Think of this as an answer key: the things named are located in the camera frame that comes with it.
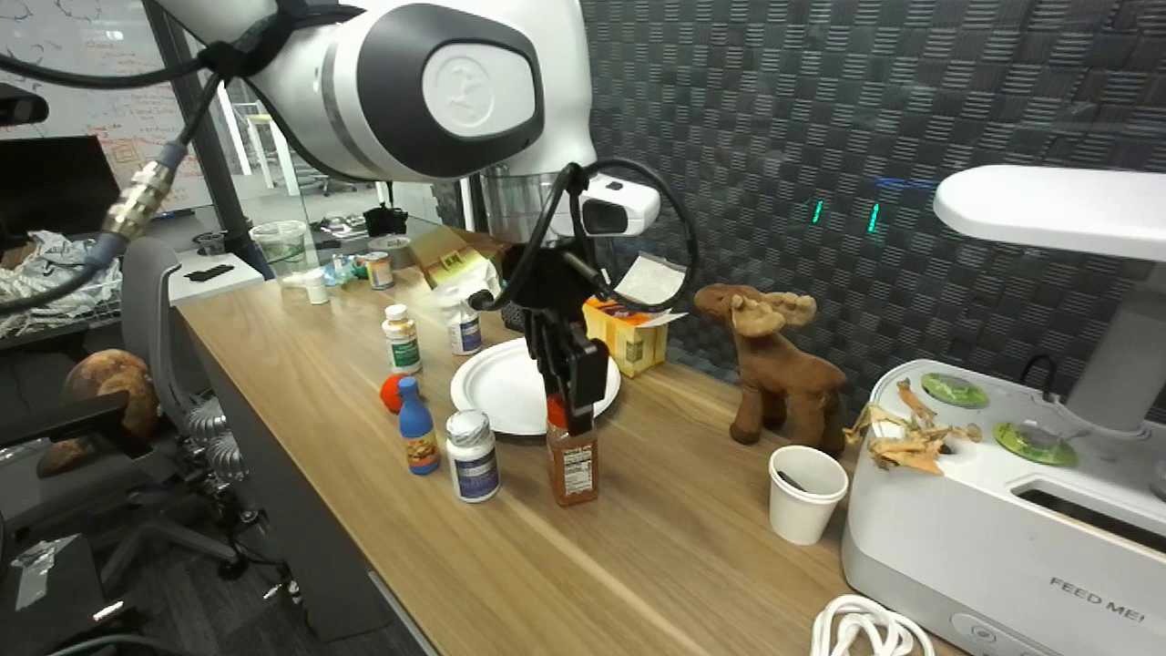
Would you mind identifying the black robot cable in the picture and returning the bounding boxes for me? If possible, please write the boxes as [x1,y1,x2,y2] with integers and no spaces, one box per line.
[0,0,707,319]

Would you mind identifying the black metal pole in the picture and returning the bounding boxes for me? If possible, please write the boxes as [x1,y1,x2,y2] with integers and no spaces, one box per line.
[142,0,278,281]

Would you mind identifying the large white pill bottle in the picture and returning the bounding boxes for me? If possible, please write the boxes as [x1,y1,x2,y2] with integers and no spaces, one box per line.
[441,408,503,505]

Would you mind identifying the black office chair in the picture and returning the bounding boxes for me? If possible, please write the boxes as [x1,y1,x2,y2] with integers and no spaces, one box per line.
[0,229,307,656]

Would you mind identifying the white coiled cable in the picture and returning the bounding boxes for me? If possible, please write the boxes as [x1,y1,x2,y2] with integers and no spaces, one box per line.
[808,591,938,656]

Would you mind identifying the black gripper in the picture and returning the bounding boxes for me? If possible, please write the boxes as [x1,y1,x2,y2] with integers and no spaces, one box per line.
[503,241,611,437]

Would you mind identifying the small tin can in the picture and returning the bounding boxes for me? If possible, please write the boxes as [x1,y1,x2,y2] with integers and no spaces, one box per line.
[358,249,397,292]

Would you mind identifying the yellow open cardboard box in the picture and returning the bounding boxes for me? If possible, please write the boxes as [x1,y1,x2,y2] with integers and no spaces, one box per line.
[579,249,692,380]

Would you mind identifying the green plant pod lid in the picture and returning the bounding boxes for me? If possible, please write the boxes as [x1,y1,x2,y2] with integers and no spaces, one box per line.
[992,420,1081,471]

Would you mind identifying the red strawberry toy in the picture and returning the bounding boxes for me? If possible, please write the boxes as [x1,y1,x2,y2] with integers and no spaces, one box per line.
[374,371,410,420]

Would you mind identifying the white paper plate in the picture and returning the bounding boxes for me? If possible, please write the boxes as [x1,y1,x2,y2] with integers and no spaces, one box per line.
[448,336,624,441]

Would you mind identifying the white hydroponic garden appliance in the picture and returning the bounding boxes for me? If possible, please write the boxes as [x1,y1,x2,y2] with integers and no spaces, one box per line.
[838,164,1166,656]

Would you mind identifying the brown plush toy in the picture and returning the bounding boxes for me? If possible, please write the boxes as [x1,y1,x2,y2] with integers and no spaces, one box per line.
[32,345,166,479]

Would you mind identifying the brown moose plush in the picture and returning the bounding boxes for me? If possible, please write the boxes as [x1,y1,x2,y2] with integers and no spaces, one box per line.
[692,281,848,456]

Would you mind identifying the small white pill bottle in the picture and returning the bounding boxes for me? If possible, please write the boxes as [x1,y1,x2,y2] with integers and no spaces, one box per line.
[446,301,485,358]

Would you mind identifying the green label white bottle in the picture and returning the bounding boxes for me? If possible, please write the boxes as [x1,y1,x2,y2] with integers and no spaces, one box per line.
[379,301,426,380]

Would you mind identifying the green fruit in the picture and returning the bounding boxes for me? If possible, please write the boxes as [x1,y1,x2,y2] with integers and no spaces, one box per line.
[919,369,992,411]

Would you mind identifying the red lid spice jar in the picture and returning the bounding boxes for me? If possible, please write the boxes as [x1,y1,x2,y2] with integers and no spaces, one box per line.
[544,393,602,510]

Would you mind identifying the white paper cup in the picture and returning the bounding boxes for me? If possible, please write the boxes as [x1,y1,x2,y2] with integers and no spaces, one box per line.
[766,441,851,551]

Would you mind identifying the dried plant roots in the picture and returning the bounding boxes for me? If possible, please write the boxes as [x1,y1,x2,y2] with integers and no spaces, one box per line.
[844,375,985,478]

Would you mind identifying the white cloth pile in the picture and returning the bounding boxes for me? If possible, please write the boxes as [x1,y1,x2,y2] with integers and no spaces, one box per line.
[0,229,126,341]

